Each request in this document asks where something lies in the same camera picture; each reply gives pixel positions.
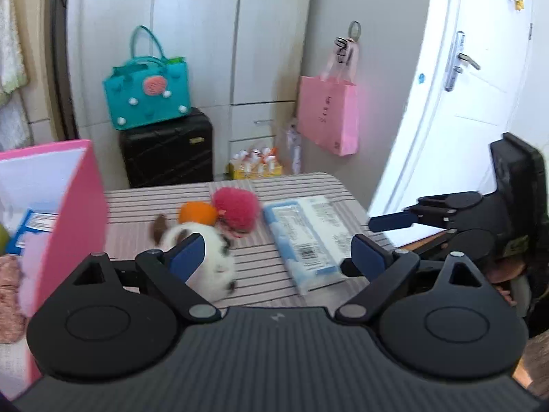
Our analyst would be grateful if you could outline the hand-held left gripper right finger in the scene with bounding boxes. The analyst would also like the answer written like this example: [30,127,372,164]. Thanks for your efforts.
[335,234,487,324]

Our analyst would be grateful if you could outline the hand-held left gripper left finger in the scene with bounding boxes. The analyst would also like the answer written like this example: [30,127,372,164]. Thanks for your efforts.
[71,232,221,324]

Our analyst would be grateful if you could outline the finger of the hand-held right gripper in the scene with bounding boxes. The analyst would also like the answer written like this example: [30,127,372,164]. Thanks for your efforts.
[368,205,459,233]

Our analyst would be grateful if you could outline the white brown dog plush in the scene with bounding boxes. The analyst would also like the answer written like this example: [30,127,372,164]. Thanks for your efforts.
[149,215,238,303]

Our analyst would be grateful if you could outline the orange plush toy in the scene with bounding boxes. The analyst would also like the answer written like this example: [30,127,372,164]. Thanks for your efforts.
[179,202,217,226]

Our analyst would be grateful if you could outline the light blue wet wipes pack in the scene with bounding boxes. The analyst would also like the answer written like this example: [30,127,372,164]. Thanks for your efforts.
[262,195,359,296]

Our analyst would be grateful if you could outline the red plush toy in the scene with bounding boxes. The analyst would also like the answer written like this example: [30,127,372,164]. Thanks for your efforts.
[212,186,261,237]

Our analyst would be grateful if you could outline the pink storage box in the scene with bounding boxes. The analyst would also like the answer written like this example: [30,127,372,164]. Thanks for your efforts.
[0,139,108,400]

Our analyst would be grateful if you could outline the dark blue wet wipes pack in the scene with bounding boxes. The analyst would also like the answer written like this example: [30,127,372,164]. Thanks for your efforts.
[13,208,58,252]

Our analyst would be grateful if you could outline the person's right hand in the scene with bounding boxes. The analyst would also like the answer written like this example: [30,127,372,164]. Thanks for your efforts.
[489,262,522,307]

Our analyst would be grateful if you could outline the striped tablecloth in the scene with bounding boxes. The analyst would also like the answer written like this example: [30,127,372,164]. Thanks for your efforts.
[103,172,395,310]

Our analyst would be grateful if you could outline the black suitcase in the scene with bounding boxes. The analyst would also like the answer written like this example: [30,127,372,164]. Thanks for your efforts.
[119,107,214,188]

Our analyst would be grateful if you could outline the pack of drink bottles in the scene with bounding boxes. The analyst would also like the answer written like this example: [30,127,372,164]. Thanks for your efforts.
[227,148,284,180]

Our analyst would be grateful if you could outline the white door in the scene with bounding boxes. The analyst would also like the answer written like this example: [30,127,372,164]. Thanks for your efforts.
[369,0,537,241]

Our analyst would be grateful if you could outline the clear plastic bag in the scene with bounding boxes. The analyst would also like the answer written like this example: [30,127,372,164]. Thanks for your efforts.
[285,118,303,176]

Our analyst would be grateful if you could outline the pink shopping bag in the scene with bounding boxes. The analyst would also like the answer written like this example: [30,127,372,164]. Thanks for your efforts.
[297,41,360,157]

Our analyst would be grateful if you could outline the teal felt bag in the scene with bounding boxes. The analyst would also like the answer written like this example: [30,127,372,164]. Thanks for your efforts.
[102,25,191,130]

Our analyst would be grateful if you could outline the white wardrobe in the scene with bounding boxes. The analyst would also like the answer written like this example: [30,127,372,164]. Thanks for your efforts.
[66,0,316,181]

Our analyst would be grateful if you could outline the black tripod stand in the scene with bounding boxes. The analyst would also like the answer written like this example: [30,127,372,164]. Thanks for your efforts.
[49,0,80,142]

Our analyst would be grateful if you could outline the white green fleece robe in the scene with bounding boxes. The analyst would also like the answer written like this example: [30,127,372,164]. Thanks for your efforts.
[0,0,28,151]

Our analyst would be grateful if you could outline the beige wooden cabinet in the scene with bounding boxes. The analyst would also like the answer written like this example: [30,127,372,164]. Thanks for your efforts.
[17,0,61,142]

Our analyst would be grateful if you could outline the silver door handle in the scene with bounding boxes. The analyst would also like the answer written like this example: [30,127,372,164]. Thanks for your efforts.
[444,31,481,92]

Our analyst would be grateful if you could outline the black hair ties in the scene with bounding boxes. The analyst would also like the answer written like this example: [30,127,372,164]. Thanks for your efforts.
[335,21,362,63]

